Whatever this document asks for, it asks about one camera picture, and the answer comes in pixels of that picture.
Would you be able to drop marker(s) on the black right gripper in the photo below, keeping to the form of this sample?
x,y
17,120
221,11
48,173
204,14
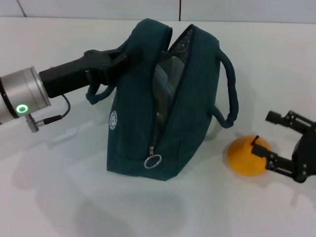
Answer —
x,y
306,158

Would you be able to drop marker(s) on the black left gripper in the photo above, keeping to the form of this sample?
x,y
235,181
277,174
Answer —
x,y
66,76

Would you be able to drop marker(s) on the yellow orange pear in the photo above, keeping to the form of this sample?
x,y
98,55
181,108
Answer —
x,y
244,160

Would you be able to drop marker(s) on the clear plastic lidded container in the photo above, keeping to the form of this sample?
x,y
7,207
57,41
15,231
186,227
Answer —
x,y
165,84

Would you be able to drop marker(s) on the dark teal fabric bag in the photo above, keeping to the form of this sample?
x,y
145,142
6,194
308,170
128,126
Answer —
x,y
192,118

